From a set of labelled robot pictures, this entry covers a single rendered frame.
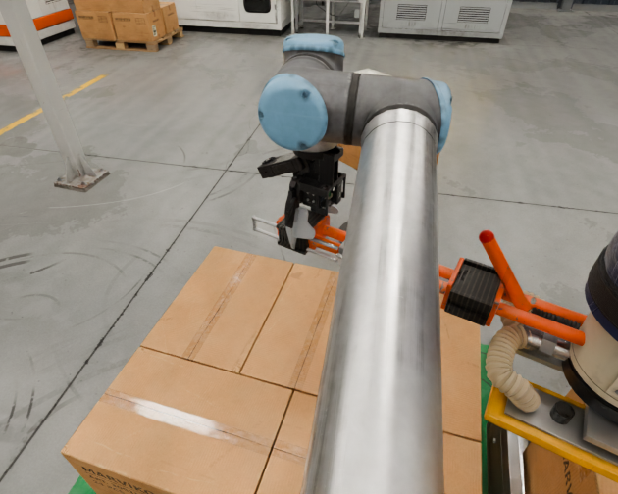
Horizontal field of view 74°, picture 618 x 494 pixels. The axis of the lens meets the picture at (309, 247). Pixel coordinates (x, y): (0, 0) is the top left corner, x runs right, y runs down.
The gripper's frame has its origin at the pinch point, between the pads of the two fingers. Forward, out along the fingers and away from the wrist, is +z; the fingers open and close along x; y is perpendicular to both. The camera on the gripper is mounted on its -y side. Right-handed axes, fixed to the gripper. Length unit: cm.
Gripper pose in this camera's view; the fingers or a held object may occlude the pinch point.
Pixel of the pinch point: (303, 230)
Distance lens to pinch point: 84.8
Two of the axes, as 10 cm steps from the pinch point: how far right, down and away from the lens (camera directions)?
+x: 5.2, -5.5, 6.5
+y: 8.5, 3.4, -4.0
